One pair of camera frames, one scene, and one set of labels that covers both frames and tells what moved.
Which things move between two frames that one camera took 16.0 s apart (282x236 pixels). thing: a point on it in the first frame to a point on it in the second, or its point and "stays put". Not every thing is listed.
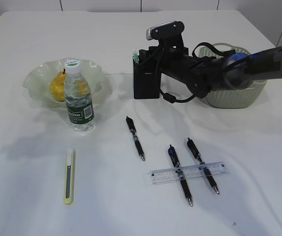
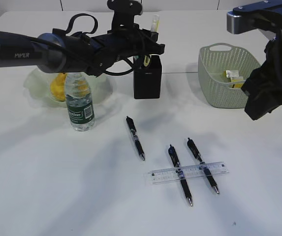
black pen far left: [133, 130] stays put
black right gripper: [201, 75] to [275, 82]
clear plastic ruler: [162, 176] stays put
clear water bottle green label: [79, 104] stays put
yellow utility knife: [69, 176] to [155, 26]
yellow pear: [57, 86] stays put
